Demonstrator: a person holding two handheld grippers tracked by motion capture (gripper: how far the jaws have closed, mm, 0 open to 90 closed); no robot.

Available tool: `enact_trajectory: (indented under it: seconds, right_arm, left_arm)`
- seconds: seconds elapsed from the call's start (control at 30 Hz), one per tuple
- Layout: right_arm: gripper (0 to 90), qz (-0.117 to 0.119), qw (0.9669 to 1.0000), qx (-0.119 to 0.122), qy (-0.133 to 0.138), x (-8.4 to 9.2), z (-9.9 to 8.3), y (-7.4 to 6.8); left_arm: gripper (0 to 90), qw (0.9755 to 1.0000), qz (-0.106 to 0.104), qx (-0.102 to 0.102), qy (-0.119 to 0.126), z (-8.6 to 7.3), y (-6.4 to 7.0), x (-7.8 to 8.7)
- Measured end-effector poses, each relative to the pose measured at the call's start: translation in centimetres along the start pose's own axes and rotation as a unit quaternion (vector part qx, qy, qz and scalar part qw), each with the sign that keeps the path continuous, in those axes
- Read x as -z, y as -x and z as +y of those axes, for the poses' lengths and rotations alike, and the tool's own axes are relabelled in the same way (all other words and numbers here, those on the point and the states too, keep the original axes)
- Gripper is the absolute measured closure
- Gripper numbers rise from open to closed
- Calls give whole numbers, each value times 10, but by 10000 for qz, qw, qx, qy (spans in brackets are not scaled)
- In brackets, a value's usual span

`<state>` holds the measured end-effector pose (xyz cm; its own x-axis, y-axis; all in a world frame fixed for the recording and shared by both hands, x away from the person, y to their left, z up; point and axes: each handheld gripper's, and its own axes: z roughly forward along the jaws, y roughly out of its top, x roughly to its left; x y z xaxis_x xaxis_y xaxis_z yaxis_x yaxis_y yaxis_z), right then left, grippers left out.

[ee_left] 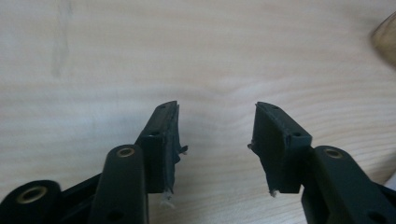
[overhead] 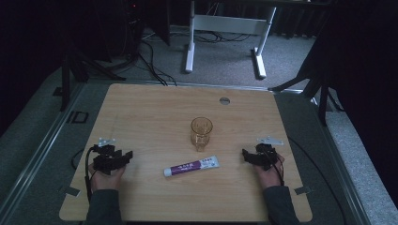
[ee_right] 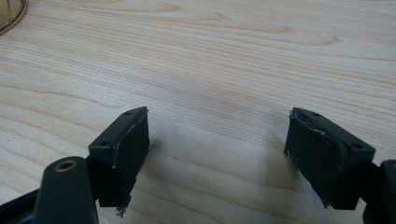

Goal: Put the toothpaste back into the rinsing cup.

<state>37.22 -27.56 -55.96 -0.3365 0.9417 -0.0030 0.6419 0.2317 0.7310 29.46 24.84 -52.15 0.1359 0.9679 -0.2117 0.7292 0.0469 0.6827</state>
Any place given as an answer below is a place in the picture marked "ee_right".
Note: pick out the amber transparent cup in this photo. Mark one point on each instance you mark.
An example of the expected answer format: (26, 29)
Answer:
(9, 12)

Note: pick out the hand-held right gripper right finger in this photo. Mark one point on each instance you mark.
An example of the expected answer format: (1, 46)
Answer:
(323, 161)

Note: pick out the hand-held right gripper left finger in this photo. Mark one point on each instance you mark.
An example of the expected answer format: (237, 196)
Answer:
(123, 161)

